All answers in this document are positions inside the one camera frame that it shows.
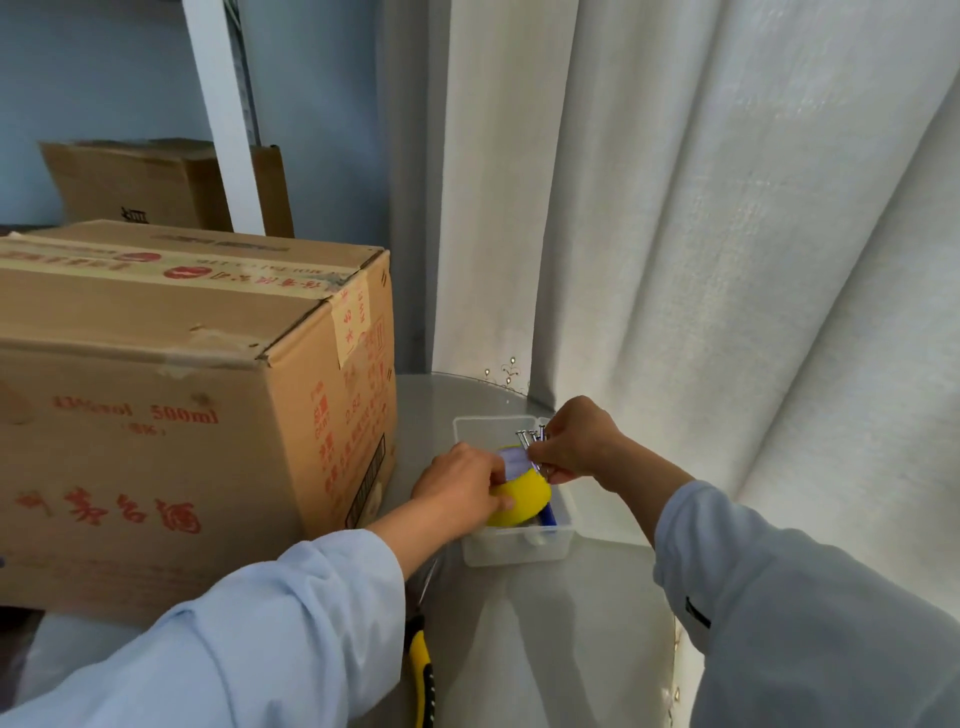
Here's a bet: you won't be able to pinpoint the white curtain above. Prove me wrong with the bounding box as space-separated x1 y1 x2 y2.
374 0 960 728

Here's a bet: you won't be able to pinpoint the person's left hand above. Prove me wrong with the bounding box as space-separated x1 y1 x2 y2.
410 442 515 530

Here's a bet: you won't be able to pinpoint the white metal shelf unit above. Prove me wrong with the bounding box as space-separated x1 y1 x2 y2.
181 0 268 238

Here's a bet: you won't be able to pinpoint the yellow tape roll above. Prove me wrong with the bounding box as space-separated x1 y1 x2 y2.
485 446 554 529

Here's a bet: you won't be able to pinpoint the clear plastic container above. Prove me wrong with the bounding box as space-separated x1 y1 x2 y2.
452 414 577 569

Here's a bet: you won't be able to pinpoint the upright small cardboard box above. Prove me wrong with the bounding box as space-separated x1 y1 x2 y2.
38 138 295 239

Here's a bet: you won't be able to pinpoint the person's left forearm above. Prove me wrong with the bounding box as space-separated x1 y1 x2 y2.
0 494 481 728

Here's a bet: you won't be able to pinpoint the brown cardboard box red print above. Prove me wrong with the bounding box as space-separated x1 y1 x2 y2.
0 219 399 624

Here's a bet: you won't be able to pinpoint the yellow handled pliers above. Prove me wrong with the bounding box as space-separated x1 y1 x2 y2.
404 558 442 728

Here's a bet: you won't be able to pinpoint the person's right hand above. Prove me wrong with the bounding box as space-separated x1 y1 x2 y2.
527 395 628 485

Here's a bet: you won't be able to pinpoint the person's right forearm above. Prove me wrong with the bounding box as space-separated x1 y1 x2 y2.
592 438 960 728

